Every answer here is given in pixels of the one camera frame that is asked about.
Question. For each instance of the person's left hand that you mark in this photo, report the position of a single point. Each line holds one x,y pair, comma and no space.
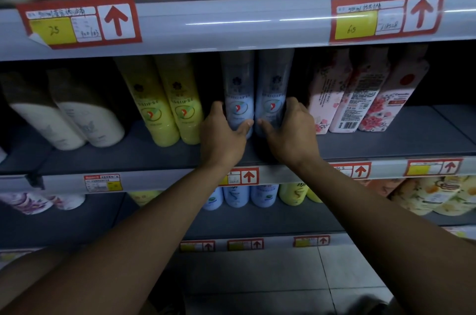
221,143

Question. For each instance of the person's right hand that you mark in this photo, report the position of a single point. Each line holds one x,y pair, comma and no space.
293,140

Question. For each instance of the small yellow bottle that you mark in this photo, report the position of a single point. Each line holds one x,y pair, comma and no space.
313,196
293,195
145,197

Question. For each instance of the pink floral bottle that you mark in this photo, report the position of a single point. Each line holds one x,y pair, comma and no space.
357,103
390,103
327,95

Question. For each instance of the small light blue bottle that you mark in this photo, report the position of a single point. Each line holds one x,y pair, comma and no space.
215,200
236,197
264,196

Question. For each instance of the yellow shampoo bottle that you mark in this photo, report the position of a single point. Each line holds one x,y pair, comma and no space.
182,103
148,110

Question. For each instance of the light blue shampoo bottle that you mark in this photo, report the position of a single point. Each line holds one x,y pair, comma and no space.
273,80
238,84

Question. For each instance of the grey metal shelf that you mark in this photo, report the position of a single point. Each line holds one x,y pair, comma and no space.
372,140

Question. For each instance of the small orange bottle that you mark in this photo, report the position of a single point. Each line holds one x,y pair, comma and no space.
385,186

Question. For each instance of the white shampoo bottle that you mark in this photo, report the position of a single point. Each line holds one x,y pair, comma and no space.
44,121
89,121

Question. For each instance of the person's left forearm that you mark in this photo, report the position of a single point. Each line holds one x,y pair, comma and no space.
122,251

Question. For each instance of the person's right forearm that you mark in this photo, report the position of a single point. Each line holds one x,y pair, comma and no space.
401,240

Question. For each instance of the person's left shoe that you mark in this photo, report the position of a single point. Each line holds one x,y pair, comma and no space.
167,300

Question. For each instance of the person's shoe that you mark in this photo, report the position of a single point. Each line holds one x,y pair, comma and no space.
366,307
167,300

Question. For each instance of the person's right shoe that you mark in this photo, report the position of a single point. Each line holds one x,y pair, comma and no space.
366,307

